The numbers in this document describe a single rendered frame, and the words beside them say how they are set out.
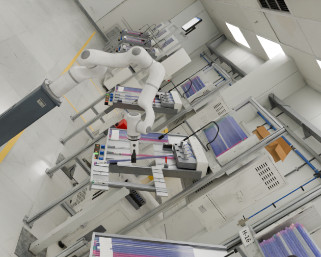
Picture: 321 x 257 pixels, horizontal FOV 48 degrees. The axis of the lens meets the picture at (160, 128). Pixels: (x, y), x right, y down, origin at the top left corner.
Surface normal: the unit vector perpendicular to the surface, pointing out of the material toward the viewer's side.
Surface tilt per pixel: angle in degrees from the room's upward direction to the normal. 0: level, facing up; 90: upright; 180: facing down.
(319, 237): 90
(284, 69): 90
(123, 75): 90
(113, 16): 90
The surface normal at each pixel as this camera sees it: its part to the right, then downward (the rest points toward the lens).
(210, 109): 0.07, 0.36
